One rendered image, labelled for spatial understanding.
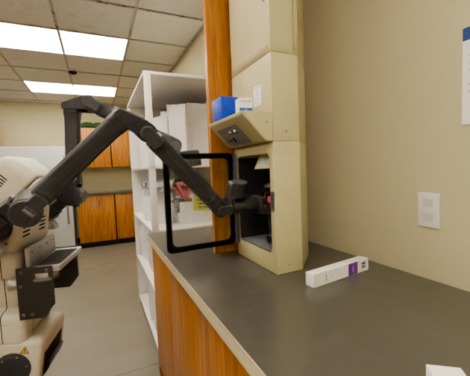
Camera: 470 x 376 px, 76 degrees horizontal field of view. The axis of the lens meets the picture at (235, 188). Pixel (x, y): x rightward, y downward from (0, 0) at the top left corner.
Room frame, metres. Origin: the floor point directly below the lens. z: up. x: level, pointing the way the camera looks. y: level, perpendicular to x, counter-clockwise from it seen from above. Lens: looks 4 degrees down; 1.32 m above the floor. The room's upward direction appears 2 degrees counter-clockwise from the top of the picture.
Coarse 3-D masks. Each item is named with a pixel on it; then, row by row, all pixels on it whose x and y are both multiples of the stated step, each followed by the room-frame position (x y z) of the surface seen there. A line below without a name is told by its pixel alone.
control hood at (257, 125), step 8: (240, 112) 0.99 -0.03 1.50; (248, 112) 0.99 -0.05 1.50; (256, 112) 1.01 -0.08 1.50; (264, 112) 1.02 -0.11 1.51; (224, 120) 1.13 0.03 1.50; (232, 120) 1.07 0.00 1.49; (240, 120) 1.03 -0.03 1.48; (248, 120) 1.00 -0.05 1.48; (256, 120) 1.01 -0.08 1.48; (264, 120) 1.02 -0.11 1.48; (216, 128) 1.23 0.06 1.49; (224, 128) 1.18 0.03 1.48; (240, 128) 1.08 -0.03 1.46; (248, 128) 1.04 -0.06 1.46; (256, 128) 1.01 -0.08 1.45; (264, 128) 1.02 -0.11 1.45; (248, 136) 1.09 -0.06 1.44; (256, 136) 1.05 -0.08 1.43; (264, 136) 1.02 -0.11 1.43; (240, 144) 1.19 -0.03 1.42; (248, 144) 1.15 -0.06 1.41
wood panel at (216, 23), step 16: (208, 0) 1.34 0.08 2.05; (224, 0) 1.37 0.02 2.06; (208, 16) 1.34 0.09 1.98; (224, 16) 1.37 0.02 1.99; (208, 32) 1.34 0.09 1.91; (224, 32) 1.37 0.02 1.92; (208, 48) 1.34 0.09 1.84; (224, 48) 1.37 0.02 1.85; (208, 64) 1.33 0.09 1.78; (224, 64) 1.37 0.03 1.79; (208, 80) 1.33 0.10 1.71; (224, 80) 1.36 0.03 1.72; (208, 96) 1.33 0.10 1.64; (208, 112) 1.34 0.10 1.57; (208, 128) 1.35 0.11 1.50; (224, 144) 1.36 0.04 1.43
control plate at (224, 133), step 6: (234, 126) 1.10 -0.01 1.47; (222, 132) 1.22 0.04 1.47; (228, 132) 1.18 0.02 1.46; (234, 132) 1.14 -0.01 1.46; (240, 132) 1.10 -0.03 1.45; (228, 138) 1.22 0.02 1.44; (234, 138) 1.18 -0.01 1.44; (246, 138) 1.11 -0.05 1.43; (228, 144) 1.28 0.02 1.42; (234, 144) 1.23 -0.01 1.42
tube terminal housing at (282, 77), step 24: (240, 72) 1.24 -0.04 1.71; (264, 72) 1.07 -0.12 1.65; (288, 72) 1.06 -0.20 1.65; (240, 96) 1.25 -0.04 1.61; (264, 96) 1.08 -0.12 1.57; (288, 96) 1.06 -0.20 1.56; (288, 120) 1.06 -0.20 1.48; (264, 144) 1.09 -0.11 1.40; (288, 144) 1.06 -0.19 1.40; (288, 168) 1.06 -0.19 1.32; (288, 192) 1.06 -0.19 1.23; (288, 216) 1.06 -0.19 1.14; (240, 240) 1.30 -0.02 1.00; (288, 240) 1.05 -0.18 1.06; (264, 264) 1.11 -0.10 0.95; (288, 264) 1.05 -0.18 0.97
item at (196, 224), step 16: (192, 160) 1.22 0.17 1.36; (208, 160) 1.25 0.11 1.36; (224, 160) 1.29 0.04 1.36; (176, 176) 1.19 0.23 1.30; (208, 176) 1.25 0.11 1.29; (224, 176) 1.29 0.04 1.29; (176, 192) 1.19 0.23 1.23; (192, 192) 1.22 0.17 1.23; (224, 192) 1.28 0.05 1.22; (192, 208) 1.22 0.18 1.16; (208, 208) 1.25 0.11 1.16; (176, 224) 1.19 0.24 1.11; (192, 224) 1.22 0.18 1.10; (208, 224) 1.25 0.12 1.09; (224, 224) 1.28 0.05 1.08; (176, 240) 1.18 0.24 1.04; (192, 240) 1.22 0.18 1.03; (208, 240) 1.25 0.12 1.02
